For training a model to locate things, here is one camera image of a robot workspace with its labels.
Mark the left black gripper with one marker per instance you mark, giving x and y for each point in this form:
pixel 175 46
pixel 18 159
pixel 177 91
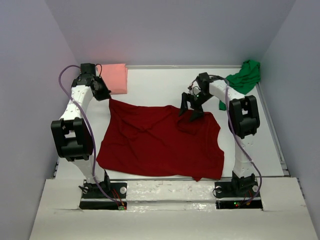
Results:
pixel 105 94

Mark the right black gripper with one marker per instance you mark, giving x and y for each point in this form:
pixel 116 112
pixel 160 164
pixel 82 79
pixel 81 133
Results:
pixel 198 112

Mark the red t shirt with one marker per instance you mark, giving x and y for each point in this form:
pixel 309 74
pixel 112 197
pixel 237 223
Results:
pixel 156 141

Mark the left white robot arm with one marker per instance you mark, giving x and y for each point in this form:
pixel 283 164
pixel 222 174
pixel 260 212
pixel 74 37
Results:
pixel 73 135

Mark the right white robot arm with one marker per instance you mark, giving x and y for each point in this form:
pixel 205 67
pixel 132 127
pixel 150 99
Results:
pixel 243 122

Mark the folded pink t shirt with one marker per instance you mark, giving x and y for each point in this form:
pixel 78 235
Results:
pixel 115 77

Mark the green t shirt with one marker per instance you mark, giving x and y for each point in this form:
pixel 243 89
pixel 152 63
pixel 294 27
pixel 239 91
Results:
pixel 246 79

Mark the white front cover board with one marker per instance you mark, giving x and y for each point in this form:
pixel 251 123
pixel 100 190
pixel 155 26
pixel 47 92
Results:
pixel 173 210

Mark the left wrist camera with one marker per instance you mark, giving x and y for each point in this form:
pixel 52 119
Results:
pixel 88 69

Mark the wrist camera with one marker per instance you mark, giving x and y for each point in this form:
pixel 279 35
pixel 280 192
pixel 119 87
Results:
pixel 202 78
pixel 88 69

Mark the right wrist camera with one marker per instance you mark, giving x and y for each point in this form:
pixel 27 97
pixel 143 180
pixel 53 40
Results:
pixel 202 78

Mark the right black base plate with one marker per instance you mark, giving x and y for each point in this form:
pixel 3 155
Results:
pixel 228 198

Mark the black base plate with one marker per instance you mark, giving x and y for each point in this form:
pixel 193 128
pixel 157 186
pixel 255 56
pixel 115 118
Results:
pixel 113 197
pixel 228 198

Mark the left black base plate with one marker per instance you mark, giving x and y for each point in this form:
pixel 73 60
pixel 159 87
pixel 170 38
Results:
pixel 113 197

